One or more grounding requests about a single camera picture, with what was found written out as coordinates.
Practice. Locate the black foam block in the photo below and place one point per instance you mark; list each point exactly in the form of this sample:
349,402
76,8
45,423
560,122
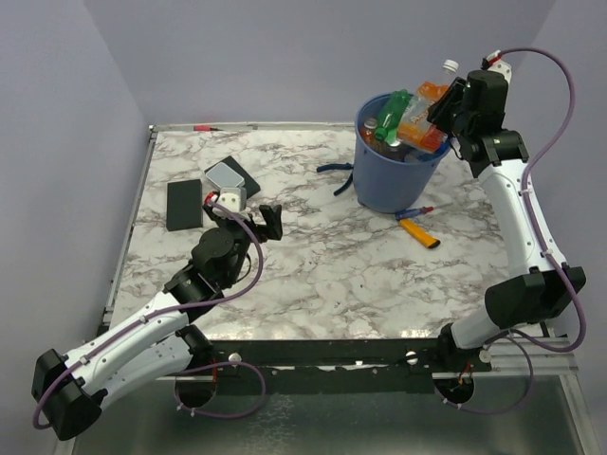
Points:
184,205

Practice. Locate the orange utility knife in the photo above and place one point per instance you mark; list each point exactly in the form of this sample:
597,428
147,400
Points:
419,234

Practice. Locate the blue handled screwdriver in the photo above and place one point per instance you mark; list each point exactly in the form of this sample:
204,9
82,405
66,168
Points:
412,213

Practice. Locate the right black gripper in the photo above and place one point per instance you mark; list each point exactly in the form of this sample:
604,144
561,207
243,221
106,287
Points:
440,111

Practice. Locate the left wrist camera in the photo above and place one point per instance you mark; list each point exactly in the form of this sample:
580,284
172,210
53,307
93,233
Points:
232,198

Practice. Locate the black flat box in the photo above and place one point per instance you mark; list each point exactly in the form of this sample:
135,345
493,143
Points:
251,184

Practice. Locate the white grey router box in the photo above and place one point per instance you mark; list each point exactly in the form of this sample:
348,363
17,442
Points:
223,176

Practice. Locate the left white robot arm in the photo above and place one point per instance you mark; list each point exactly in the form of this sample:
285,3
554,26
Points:
71,390

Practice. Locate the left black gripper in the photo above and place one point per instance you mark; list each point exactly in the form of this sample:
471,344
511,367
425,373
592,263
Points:
272,229

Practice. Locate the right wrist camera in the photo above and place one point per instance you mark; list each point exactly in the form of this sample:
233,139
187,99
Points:
495,62

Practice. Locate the red marker pen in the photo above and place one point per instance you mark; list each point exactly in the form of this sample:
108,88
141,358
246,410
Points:
206,128

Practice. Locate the blue plastic bin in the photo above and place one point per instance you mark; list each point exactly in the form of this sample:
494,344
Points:
385,185

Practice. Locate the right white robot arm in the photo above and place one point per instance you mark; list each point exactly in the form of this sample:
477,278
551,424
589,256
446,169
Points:
541,283

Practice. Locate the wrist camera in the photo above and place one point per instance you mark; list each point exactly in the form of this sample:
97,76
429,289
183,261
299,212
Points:
495,62
232,198

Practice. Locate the crushed orange label bottle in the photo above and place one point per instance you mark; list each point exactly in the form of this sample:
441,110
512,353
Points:
414,129

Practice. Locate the aluminium frame rail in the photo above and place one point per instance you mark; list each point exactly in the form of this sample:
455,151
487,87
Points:
512,359

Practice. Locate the black mounting rail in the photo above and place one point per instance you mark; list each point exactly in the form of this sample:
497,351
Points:
333,366

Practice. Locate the green bear shaped bottle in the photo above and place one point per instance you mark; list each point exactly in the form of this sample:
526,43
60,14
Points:
390,114

